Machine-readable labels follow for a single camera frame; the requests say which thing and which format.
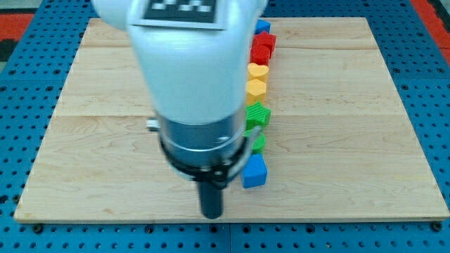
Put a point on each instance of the green star block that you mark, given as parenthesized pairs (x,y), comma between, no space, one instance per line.
(257,115)

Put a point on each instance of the yellow heart block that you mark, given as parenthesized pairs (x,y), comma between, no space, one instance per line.
(255,71)

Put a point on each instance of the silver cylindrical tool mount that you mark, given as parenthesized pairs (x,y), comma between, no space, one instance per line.
(213,153)

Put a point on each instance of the yellow hexagon block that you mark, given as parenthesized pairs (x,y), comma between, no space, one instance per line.
(255,92)

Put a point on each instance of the blue block at top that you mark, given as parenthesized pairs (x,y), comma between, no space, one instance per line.
(262,26)

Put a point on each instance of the black white fiducial marker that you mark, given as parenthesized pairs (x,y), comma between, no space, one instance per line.
(189,14)

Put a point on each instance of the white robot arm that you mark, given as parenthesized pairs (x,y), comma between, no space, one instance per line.
(194,57)

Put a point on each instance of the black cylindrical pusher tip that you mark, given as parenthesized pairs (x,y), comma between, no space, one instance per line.
(211,199)

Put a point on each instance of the green cylinder block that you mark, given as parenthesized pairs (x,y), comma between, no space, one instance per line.
(259,144)

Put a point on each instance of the red star block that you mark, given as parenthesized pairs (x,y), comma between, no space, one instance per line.
(265,39)

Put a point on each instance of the blue cube block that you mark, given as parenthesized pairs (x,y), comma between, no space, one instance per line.
(255,172)

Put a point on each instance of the red round block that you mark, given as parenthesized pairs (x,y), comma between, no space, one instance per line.
(260,55)

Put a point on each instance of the wooden board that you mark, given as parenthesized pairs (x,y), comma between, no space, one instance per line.
(340,146)

